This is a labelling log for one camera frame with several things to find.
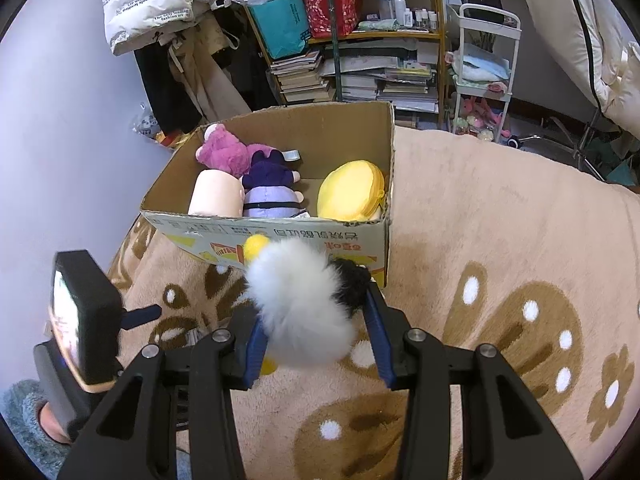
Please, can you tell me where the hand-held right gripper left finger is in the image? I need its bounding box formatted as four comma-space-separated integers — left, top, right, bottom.
57, 304, 268, 480

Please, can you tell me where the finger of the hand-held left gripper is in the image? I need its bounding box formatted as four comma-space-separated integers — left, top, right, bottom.
121, 303, 164, 332

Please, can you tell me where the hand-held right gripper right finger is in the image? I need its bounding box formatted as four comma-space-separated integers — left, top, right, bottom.
362, 282, 583, 480

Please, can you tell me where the white fluffy plush toy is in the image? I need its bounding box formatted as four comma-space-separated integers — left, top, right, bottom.
242, 234, 374, 376

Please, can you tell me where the peach plush cushion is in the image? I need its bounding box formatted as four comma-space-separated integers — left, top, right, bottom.
187, 169, 246, 217

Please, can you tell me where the yellow round plush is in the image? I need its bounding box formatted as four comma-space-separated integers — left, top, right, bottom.
317, 160, 388, 223

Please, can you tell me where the purple plush doll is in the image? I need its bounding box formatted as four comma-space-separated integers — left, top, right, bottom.
241, 149, 307, 219

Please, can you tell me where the brown cardboard box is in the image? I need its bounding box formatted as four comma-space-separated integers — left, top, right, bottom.
139, 101, 396, 289

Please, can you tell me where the person's left forearm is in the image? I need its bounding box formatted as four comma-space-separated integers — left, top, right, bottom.
0, 379, 72, 480

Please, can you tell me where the beige printed blanket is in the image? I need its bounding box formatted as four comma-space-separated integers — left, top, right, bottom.
107, 125, 640, 480

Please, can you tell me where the pink plush bear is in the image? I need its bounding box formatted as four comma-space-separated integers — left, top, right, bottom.
195, 122, 273, 179

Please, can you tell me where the plastic bag with toys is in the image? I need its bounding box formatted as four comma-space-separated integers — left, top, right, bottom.
132, 104, 197, 149

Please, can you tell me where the black hanging coat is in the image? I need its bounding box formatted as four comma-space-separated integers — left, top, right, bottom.
134, 42, 203, 134

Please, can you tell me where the beige hanging coat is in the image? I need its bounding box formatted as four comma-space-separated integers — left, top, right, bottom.
167, 14, 253, 124

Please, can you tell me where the pink plush toy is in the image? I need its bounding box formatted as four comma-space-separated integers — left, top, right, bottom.
456, 95, 504, 134

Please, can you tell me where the dark hanging garment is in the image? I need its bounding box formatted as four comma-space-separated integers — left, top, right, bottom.
214, 32, 277, 112

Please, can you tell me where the pile of books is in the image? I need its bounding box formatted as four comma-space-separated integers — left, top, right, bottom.
269, 42, 442, 114

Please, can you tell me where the green pole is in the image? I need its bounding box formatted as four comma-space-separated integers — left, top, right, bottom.
324, 0, 346, 104

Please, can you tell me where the metal light stand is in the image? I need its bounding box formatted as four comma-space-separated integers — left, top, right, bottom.
519, 109, 617, 182

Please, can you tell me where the light blue cloth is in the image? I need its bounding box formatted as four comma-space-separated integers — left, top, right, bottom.
450, 50, 512, 84

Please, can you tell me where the teal floor object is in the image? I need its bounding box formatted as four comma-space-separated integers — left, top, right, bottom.
606, 159, 640, 187

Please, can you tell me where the wooden shelf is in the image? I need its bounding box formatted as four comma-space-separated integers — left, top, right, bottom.
222, 0, 449, 129

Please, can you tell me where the white puffer jacket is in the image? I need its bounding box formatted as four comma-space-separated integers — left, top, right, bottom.
101, 0, 232, 57

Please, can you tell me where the white trolley cart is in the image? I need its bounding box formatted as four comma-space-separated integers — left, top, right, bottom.
444, 2, 523, 142

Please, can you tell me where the teal bag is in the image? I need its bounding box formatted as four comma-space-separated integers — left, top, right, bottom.
247, 0, 312, 60

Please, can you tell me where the row of white bottles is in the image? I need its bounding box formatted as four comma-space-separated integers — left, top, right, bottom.
375, 0, 442, 32

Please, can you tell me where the red patterned bag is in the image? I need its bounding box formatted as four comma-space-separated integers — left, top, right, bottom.
296, 0, 366, 39

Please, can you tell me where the cream pillow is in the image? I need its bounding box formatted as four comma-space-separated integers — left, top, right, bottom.
619, 41, 640, 157

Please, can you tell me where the black bag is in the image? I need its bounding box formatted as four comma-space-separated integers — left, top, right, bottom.
454, 0, 504, 24

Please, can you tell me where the large white softbox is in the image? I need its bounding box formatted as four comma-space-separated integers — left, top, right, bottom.
507, 0, 640, 133

